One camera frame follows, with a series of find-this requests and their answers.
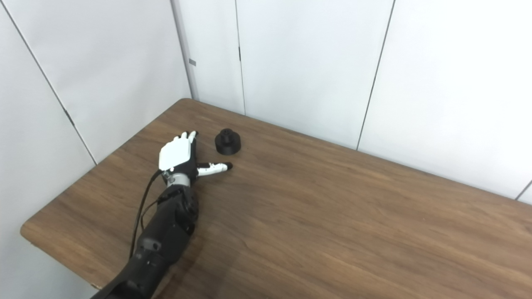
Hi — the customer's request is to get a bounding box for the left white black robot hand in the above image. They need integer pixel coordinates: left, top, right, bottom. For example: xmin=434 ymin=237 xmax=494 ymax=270
xmin=158 ymin=131 xmax=233 ymax=187

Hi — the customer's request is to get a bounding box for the round black plastic part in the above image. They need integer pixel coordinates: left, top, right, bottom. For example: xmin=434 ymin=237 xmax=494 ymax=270
xmin=214 ymin=129 xmax=241 ymax=156

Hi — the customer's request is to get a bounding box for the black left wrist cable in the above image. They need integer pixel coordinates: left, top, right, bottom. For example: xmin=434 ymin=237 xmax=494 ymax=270
xmin=130 ymin=169 xmax=167 ymax=258

